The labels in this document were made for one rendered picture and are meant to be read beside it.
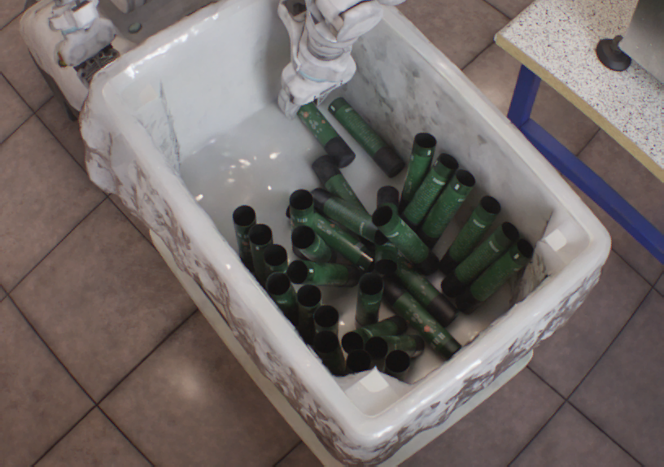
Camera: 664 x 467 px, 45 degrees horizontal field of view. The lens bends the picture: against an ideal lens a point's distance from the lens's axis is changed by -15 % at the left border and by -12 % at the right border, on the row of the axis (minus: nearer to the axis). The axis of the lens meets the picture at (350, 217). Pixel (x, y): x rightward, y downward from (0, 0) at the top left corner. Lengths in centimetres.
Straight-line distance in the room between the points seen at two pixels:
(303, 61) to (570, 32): 37
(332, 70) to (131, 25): 68
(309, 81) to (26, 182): 94
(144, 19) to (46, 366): 74
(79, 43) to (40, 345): 69
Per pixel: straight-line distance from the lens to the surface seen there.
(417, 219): 128
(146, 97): 120
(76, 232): 189
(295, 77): 124
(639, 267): 191
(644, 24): 109
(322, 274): 118
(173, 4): 179
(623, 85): 117
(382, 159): 135
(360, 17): 104
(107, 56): 146
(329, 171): 133
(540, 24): 119
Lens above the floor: 164
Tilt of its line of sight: 63 degrees down
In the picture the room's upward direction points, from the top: 4 degrees clockwise
